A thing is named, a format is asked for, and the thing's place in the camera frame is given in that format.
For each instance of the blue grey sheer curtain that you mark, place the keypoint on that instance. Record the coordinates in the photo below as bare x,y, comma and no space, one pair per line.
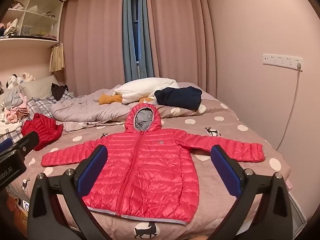
137,53

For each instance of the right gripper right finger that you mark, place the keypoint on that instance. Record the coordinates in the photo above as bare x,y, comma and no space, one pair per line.
273,218

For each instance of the white wall shelf unit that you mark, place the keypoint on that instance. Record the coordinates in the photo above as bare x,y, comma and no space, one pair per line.
32,23

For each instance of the dark navy folded garment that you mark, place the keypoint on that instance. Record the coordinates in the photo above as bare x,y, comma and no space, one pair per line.
187,97

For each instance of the beige pleated lamp shade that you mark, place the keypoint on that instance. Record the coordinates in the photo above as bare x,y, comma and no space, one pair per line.
57,59

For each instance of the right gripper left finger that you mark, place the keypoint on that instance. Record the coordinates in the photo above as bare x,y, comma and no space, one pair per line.
46,219

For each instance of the white goose plush toy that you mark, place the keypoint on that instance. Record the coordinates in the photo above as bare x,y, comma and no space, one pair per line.
136,90

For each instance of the pile of pink clothes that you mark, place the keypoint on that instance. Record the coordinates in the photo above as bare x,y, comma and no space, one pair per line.
13,106

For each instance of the plaid pillow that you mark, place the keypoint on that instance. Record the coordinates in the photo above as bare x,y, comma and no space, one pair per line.
34,105

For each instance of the beige pillow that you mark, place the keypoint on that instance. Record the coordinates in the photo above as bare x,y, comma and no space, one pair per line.
40,88

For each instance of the plush toys on headboard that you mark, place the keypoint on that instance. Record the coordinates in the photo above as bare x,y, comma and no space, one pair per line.
15,80

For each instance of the small black garment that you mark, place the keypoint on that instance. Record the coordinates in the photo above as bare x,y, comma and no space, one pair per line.
58,91

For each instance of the brown polka dot duvet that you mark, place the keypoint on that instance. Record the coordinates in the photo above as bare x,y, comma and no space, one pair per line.
213,118

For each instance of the folded red down jacket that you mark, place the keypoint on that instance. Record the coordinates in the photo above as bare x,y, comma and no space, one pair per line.
46,128

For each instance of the pink hooded down jacket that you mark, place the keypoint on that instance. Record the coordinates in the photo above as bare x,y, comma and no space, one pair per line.
149,173

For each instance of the pink curtains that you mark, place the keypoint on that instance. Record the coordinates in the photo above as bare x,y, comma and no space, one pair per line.
181,35

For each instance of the white wall socket strip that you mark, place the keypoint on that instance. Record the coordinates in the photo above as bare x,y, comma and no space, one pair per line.
285,61

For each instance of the grey crumpled quilt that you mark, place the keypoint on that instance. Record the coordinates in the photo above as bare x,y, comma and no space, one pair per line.
86,108

